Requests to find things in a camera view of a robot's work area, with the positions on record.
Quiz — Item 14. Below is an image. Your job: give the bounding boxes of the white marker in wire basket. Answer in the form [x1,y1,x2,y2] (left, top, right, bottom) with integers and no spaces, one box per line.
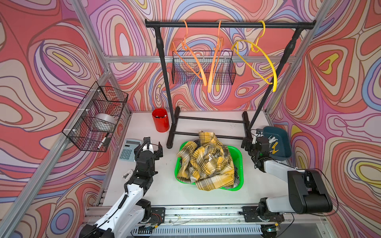
[97,132,109,150]

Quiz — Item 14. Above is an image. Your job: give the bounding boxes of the grey calculator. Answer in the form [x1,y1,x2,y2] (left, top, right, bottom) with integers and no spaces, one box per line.
[118,139,142,162]

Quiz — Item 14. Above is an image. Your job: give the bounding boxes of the yellow clothespin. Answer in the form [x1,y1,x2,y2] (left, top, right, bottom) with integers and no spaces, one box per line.
[270,142,278,154]

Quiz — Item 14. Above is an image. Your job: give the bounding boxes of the yellow hanger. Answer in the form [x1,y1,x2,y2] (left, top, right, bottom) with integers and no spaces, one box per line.
[231,20,278,93]

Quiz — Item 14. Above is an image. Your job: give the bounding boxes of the grey tape roll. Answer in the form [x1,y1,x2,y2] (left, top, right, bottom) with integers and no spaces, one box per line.
[91,113,117,132]

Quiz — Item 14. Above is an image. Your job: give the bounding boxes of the black clothes rack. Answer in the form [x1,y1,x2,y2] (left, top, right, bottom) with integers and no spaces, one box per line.
[145,19,317,149]

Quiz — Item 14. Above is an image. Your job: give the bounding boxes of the grey plaid shirt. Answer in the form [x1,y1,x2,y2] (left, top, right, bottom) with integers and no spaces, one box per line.
[232,166,240,188]

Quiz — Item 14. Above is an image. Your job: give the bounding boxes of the white clip on table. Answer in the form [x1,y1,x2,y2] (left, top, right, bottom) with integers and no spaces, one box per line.
[123,170,134,180]

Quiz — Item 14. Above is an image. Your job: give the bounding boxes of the yellow plaid shirt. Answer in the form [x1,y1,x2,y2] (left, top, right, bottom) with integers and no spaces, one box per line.
[176,131,237,191]

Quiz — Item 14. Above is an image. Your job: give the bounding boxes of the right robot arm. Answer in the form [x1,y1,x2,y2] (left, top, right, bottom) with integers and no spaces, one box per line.
[241,126,333,221]

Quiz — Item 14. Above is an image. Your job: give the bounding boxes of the orange hanger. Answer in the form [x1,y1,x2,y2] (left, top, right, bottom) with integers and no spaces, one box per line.
[207,21,223,93]
[172,20,207,86]

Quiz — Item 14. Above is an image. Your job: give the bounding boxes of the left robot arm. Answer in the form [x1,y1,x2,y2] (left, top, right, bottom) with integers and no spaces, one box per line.
[79,137,165,238]

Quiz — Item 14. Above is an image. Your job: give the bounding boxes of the small wire basket on rack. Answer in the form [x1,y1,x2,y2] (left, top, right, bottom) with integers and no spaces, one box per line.
[171,50,236,85]

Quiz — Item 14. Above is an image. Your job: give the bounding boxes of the black wire basket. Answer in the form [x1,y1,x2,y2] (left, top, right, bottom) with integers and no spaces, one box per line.
[62,82,129,152]

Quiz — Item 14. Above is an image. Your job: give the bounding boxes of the green plastic basket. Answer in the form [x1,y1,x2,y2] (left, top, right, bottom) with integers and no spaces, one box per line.
[174,146,244,191]

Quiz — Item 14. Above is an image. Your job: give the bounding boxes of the red pen cup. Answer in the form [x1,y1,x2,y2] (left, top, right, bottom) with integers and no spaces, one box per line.
[152,108,170,133]

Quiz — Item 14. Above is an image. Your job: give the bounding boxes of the dark teal tray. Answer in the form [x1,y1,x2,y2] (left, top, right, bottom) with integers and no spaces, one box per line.
[263,127,292,161]

